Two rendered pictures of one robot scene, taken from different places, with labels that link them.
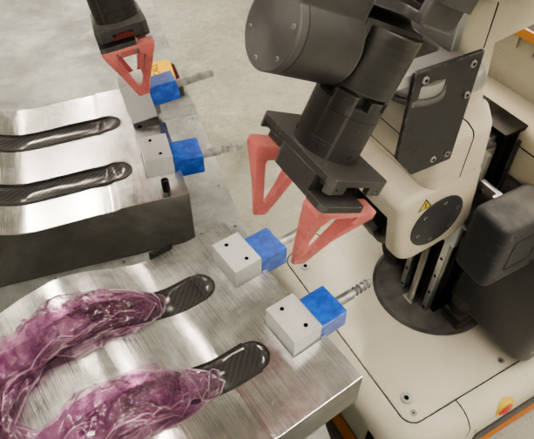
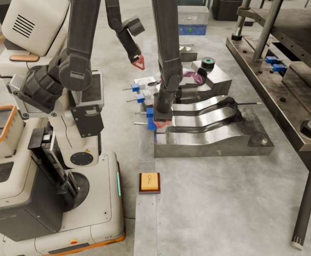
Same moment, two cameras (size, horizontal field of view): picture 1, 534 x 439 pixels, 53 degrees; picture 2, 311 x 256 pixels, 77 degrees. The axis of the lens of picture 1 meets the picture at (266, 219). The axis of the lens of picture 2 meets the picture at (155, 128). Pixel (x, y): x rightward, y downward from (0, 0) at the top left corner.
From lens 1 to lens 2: 1.26 m
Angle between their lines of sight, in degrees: 87
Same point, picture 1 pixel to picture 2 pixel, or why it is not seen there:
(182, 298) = not seen: hidden behind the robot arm
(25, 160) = (197, 123)
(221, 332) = (154, 88)
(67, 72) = (194, 211)
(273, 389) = (148, 81)
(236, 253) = (146, 92)
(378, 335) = (98, 178)
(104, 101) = (172, 138)
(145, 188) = not seen: hidden behind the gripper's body
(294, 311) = (140, 83)
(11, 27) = not seen: outside the picture
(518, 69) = (14, 134)
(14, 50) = (231, 249)
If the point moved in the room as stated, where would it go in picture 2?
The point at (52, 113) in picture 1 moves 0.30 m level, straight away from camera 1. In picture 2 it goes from (191, 139) to (218, 213)
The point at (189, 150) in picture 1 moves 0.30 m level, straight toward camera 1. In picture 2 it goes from (149, 109) to (156, 75)
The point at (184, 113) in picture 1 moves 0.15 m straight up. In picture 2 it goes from (143, 164) to (141, 140)
